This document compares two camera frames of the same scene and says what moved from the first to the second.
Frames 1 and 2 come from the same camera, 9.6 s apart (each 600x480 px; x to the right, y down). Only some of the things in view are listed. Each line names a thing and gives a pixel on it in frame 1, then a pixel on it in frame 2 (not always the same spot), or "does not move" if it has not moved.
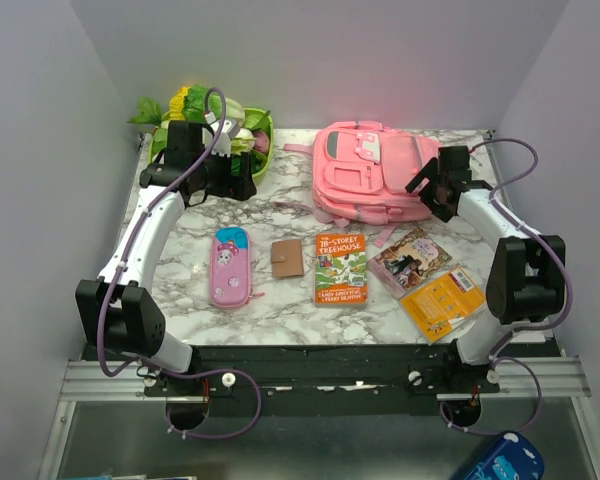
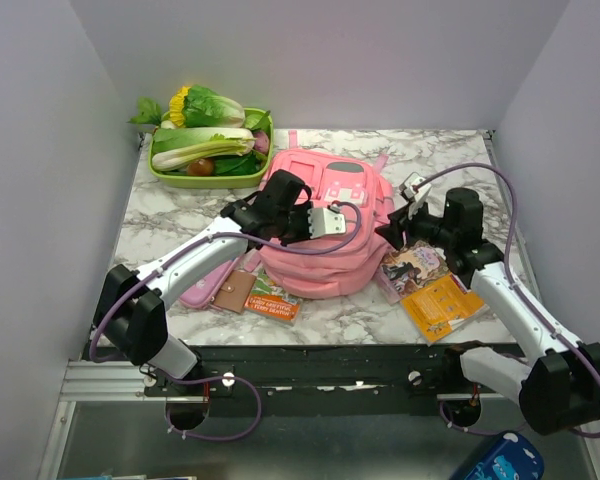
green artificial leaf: [149, 112] does not move
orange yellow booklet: [444, 304] does not move
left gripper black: [240, 187] -> [303, 211]
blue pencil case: [513, 456] does not move
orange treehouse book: [340, 270] -> [271, 300]
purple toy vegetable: [262, 141] does not move
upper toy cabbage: [193, 108] does not move
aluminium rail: [546, 379] does not move
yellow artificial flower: [177, 104] does not move
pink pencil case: [230, 267] -> [202, 293]
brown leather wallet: [287, 258] -> [235, 291]
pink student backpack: [361, 173] -> [332, 178]
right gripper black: [439, 210] -> [400, 222]
